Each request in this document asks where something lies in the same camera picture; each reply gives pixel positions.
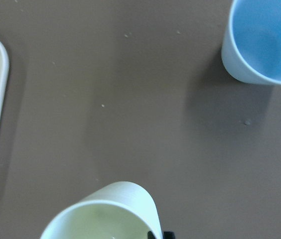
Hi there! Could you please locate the blue cup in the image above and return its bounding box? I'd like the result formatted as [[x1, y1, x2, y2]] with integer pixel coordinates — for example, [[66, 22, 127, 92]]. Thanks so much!
[[221, 0, 281, 85]]

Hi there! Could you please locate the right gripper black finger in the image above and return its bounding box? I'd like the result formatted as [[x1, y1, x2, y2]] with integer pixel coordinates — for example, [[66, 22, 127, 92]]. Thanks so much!
[[163, 231, 175, 239]]

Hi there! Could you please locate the cream yellow cup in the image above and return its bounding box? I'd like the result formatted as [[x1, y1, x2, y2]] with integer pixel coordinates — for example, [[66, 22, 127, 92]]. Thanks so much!
[[41, 181, 164, 239]]

